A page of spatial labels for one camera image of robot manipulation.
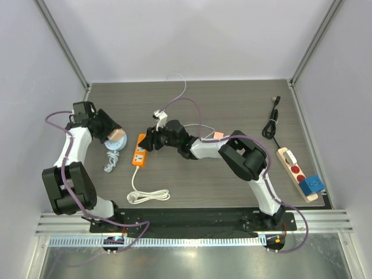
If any orange power strip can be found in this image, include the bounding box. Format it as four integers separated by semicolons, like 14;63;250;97
132;134;148;167

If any tan cube socket adapter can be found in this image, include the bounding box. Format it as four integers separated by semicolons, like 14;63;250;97
107;128;126;142

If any round light blue socket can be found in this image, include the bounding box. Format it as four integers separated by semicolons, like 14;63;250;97
104;134;127;151

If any thin white charging cable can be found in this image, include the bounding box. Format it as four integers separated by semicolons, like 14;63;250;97
162;72;217;139

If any pink charger plug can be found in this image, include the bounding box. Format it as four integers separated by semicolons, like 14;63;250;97
213;131;224;139

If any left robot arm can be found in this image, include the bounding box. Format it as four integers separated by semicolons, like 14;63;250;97
42;101;127;233

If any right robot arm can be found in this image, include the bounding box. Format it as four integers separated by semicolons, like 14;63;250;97
138;120;285;230

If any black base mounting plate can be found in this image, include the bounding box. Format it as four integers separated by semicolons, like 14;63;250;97
88;208;297;233

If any beige red power strip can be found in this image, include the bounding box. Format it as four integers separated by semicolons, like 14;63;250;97
276;147;319;203

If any blue cube adapter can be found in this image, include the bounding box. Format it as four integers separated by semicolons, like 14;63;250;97
299;176;325;196

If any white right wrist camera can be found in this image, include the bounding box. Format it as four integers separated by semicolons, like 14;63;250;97
152;110;167;131

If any white power strip cord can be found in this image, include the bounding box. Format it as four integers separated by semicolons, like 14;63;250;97
127;166;170;205

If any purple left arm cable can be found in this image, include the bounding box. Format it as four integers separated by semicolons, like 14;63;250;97
45;110;151;253

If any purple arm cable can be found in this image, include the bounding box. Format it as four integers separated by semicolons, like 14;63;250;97
162;98;309;254
45;110;151;253

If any black power cord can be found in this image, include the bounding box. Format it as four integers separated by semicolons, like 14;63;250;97
262;95;281;149

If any white slotted cable duct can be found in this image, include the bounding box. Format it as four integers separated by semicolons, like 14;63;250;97
49;235;266;248

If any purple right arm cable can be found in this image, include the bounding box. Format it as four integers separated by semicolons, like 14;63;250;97
162;98;309;254

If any left aluminium frame post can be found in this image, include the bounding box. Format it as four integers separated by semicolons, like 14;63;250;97
33;0;90;92

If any aluminium frame post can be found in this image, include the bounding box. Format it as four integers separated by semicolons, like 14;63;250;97
288;0;345;88
33;0;90;92

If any aluminium front rail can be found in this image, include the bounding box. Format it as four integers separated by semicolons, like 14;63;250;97
36;208;352;239

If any right aluminium frame post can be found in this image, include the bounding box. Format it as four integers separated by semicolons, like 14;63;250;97
288;0;345;88

